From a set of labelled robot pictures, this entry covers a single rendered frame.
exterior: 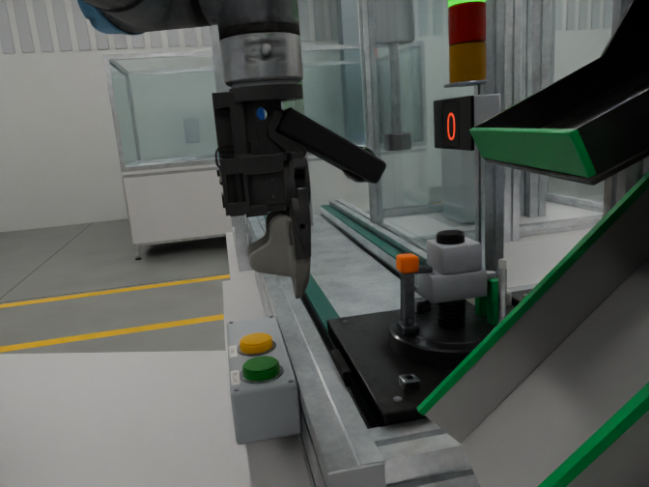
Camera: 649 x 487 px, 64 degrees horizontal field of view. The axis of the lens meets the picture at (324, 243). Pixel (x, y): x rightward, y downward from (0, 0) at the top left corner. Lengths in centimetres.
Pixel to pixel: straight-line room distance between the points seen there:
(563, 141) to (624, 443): 14
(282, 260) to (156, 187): 503
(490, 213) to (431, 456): 43
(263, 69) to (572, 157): 31
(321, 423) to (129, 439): 31
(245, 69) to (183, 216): 508
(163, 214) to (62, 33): 400
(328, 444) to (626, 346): 24
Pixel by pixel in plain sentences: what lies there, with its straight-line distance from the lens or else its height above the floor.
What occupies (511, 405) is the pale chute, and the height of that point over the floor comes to 102.
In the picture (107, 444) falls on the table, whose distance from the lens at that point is 73.
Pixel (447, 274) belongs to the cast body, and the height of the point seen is 105.
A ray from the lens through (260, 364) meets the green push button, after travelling 58.
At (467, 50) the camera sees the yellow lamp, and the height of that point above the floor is 130.
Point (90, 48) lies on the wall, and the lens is 870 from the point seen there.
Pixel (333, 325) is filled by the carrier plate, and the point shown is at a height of 97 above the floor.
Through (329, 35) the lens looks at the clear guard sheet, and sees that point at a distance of 191.
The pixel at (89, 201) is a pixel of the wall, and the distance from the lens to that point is 874.
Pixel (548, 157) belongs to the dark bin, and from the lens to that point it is 26.
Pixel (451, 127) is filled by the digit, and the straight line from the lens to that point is 77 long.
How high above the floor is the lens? 122
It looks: 13 degrees down
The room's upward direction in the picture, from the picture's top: 4 degrees counter-clockwise
